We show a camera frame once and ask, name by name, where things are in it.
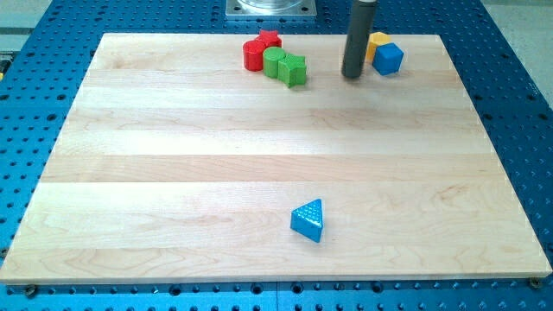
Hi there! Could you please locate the blue triangle block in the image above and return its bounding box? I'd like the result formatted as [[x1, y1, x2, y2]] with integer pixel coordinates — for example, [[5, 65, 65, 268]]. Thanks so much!
[[290, 199, 324, 243]]

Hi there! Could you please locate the green star block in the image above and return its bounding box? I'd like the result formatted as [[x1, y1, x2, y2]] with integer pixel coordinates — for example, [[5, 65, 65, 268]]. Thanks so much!
[[277, 54, 307, 87]]

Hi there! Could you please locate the red star block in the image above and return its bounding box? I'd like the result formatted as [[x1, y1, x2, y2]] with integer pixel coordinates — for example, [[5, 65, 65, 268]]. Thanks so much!
[[256, 29, 282, 48]]

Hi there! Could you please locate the light wooden board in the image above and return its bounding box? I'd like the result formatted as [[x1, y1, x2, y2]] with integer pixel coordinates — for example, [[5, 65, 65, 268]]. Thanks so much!
[[1, 34, 551, 285]]

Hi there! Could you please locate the green cylinder block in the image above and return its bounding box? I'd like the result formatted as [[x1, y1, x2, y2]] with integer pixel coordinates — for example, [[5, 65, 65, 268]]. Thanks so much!
[[263, 47, 286, 79]]

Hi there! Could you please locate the red cylinder block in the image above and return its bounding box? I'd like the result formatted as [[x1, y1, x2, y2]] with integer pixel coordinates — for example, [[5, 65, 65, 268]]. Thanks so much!
[[242, 40, 266, 72]]

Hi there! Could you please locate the blue cube block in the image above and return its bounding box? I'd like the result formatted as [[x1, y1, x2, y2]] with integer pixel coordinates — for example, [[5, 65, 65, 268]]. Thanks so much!
[[372, 42, 404, 75]]

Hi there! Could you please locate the yellow hexagon block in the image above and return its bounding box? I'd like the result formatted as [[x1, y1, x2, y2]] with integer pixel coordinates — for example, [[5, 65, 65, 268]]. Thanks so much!
[[365, 32, 391, 63]]

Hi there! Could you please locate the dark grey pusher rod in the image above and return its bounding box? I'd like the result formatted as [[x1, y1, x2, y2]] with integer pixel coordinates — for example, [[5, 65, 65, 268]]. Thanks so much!
[[341, 0, 378, 79]]

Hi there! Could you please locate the blue perforated metal table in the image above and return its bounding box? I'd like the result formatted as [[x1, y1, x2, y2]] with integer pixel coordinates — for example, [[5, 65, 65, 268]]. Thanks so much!
[[1, 0, 552, 310]]

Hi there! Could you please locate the left board corner screw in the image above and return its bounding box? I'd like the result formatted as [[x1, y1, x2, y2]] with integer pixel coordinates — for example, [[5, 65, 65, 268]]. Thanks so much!
[[23, 284, 38, 298]]

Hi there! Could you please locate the board corner screw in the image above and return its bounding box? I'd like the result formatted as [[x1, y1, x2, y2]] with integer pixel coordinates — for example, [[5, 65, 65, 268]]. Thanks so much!
[[23, 284, 38, 298], [528, 277, 543, 289]]

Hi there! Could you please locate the right board corner screw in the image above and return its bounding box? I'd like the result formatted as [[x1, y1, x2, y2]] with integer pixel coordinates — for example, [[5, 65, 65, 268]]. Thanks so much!
[[528, 277, 543, 289]]

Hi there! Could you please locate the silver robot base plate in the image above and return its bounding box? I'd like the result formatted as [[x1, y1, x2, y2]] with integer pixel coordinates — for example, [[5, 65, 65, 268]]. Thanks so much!
[[226, 0, 317, 19]]

